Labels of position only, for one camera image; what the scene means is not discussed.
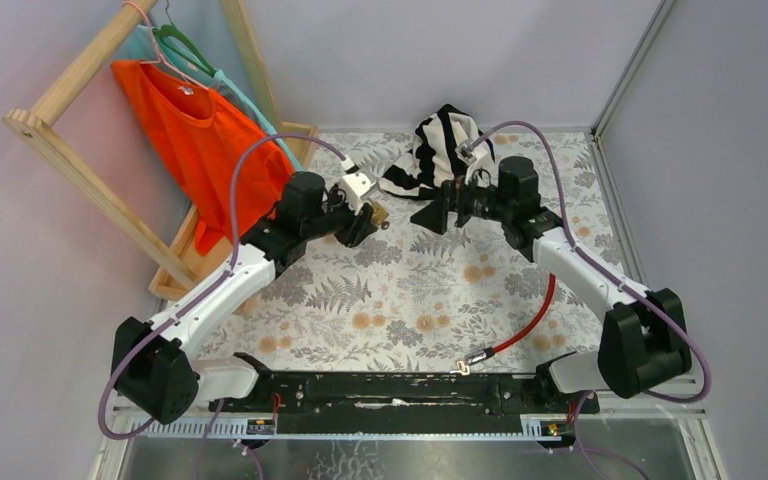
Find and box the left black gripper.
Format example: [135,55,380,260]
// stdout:
[301,180,378,249]

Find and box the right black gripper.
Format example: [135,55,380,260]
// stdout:
[410,165,513,235]

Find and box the brass padlock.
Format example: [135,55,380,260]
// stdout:
[370,201,390,230]

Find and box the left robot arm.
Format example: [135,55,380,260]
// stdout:
[98,171,386,425]

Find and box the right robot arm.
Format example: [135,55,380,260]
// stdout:
[410,156,692,412]

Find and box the black white striped cloth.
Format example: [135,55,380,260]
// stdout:
[378,104,496,201]

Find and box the floral tablecloth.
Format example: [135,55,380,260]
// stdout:
[158,131,630,374]

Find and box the orange t-shirt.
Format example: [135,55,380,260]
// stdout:
[111,61,296,255]

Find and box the wooden clothes rack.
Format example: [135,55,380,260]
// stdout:
[3,1,319,301]

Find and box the pink hanger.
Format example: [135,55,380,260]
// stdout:
[121,1,207,89]

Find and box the green hanger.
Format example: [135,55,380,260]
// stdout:
[154,1,217,77]

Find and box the light blue shirt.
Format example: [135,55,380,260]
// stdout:
[111,25,277,135]

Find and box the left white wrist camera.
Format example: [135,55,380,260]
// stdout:
[337,171,375,214]

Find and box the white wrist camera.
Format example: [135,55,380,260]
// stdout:
[458,140,493,184]
[337,171,375,214]

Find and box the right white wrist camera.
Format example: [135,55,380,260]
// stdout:
[458,140,493,184]

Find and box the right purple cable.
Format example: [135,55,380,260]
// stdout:
[470,121,714,480]

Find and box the purple cable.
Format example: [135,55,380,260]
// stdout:
[97,133,359,480]
[470,121,714,480]

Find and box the red cable lock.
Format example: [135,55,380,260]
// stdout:
[455,272,558,377]

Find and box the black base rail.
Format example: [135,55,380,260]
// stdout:
[209,371,600,437]

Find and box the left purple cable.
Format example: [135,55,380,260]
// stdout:
[97,133,359,480]

